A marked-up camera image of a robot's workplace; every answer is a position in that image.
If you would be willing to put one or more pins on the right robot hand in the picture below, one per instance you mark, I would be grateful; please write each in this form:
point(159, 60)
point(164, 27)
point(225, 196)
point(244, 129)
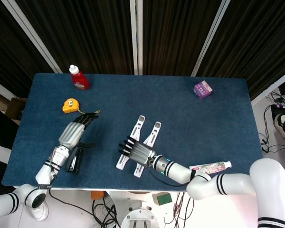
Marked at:
point(141, 153)

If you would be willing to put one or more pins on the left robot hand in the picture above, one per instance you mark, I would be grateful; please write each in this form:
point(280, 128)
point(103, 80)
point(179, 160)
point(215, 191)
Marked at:
point(71, 135)

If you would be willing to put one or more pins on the white folding laptop stand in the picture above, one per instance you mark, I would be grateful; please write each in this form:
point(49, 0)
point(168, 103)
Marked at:
point(139, 126)

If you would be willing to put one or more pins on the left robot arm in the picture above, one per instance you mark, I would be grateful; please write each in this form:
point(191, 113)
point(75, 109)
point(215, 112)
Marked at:
point(45, 172)

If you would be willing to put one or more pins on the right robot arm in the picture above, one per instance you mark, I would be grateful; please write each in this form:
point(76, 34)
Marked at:
point(178, 172)

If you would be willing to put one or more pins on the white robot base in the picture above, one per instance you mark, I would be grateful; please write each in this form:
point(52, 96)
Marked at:
point(137, 202)

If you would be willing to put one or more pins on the yellow tape measure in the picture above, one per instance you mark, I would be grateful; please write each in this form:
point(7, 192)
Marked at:
point(70, 107)

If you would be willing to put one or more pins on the black stapler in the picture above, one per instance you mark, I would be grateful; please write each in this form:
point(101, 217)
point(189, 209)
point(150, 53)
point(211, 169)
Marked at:
point(73, 164)

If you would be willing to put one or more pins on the blue velvet tablecloth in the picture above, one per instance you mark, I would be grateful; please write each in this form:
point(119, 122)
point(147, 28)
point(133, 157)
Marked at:
point(180, 123)

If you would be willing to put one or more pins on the green block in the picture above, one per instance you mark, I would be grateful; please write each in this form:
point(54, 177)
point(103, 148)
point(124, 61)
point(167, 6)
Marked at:
point(162, 199)

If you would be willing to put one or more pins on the red ketchup bottle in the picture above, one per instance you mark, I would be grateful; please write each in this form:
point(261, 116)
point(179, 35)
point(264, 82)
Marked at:
point(80, 80)

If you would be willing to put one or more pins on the orange object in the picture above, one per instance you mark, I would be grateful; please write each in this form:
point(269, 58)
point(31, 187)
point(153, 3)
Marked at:
point(97, 194)

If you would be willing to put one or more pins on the brown cardboard box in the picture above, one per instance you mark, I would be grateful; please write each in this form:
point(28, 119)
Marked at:
point(16, 108)

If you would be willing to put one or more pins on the white floral toothpaste tube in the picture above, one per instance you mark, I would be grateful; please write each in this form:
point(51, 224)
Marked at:
point(216, 166)

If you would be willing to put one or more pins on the purple tissue pack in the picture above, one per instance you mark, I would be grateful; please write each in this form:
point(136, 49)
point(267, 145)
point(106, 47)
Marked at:
point(203, 89)

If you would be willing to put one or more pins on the dark pleated curtain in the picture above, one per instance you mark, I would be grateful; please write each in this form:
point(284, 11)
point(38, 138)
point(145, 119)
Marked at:
point(175, 35)
point(256, 42)
point(85, 35)
point(12, 47)

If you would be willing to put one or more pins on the white black sneaker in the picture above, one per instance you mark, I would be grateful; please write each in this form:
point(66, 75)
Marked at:
point(283, 126)

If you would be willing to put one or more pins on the white frame post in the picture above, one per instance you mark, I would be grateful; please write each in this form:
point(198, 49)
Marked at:
point(212, 38)
point(133, 35)
point(31, 33)
point(273, 86)

